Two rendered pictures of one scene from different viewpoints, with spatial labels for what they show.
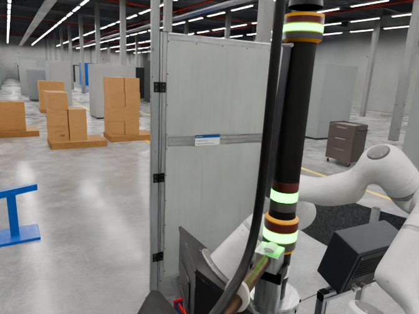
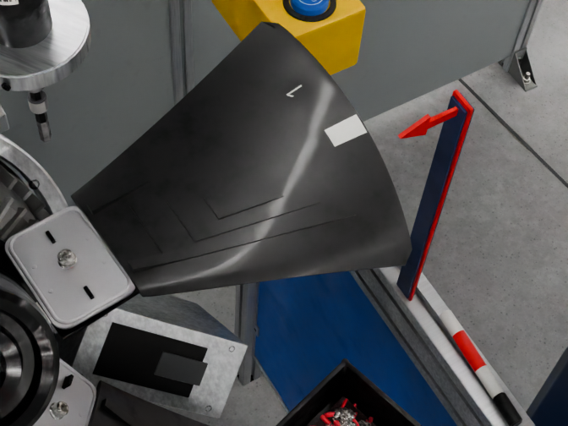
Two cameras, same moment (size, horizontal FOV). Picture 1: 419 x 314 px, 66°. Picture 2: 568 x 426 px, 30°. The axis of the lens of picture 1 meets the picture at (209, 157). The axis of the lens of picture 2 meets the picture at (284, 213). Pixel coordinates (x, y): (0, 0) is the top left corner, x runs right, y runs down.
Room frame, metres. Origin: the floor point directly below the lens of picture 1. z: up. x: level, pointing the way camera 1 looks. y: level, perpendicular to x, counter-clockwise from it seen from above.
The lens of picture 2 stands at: (0.47, -0.48, 1.87)
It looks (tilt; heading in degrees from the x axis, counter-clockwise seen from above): 57 degrees down; 82
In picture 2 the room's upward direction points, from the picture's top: 6 degrees clockwise
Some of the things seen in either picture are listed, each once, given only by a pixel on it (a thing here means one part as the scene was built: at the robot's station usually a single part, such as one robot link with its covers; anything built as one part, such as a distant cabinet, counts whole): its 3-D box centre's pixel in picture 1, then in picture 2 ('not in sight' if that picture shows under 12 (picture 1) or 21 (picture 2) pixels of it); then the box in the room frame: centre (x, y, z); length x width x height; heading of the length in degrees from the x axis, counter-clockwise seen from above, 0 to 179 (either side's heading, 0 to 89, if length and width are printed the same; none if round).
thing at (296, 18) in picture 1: (303, 21); not in sight; (0.38, -0.10, 1.80); 0.04 x 0.04 x 0.01
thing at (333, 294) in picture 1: (345, 288); not in sight; (0.99, -0.50, 1.04); 0.24 x 0.03 x 0.03; 117
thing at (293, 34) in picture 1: (302, 37); not in sight; (0.38, -0.10, 1.79); 0.04 x 0.04 x 0.01
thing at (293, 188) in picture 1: (285, 184); not in sight; (0.38, -0.10, 1.61); 0.03 x 0.03 x 0.01
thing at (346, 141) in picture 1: (346, 143); not in sight; (6.90, -2.97, 0.45); 0.68 x 0.47 x 0.90; 35
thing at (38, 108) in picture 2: not in sight; (40, 111); (0.38, -0.10, 1.38); 0.01 x 0.01 x 0.05
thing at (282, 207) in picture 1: (283, 203); not in sight; (0.38, -0.10, 1.59); 0.03 x 0.03 x 0.01
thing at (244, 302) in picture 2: not in sight; (253, 271); (0.56, 0.36, 0.39); 0.04 x 0.04 x 0.78; 27
